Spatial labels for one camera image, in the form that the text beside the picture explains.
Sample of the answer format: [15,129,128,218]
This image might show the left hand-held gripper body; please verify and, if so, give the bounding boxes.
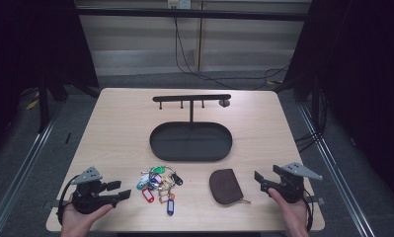
[70,166,120,215]

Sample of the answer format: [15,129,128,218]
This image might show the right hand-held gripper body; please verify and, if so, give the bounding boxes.
[267,161,324,204]

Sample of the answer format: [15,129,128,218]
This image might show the brown leather pouch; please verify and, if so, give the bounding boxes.
[208,168,252,205]

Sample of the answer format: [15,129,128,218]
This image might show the key ring with coloured tags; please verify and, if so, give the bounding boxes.
[136,165,185,217]

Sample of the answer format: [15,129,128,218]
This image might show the black key stand with tray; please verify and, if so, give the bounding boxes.
[149,94,234,163]

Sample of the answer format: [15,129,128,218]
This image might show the person's left hand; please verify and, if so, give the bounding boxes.
[59,193,115,237]

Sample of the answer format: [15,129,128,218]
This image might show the person's right hand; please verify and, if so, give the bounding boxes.
[267,187,310,237]

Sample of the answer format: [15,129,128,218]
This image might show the grey tape strip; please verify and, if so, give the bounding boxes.
[41,198,62,209]
[303,195,327,205]

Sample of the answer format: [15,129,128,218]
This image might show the yellow floor object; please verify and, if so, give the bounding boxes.
[24,91,40,112]

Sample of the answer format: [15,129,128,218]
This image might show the black curtain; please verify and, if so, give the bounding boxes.
[283,0,394,209]
[0,0,101,162]

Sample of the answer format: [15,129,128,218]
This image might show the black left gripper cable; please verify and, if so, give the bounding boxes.
[56,175,81,225]

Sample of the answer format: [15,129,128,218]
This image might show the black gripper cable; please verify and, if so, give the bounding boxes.
[56,175,81,225]
[301,193,315,232]

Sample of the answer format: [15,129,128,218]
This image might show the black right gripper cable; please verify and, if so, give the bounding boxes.
[301,193,315,232]

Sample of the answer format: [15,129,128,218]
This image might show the metal floor rail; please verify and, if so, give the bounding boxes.
[0,104,63,237]
[297,103,377,237]

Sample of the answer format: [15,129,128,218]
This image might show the bundle of black floor cables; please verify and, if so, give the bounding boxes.
[293,88,328,154]

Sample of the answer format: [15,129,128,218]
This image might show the black cable from outlet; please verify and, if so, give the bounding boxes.
[173,16,291,91]

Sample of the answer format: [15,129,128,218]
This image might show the black horizontal frame bar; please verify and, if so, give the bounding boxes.
[75,7,310,23]

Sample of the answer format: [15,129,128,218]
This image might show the white wall outlet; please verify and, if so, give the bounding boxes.
[167,0,193,10]

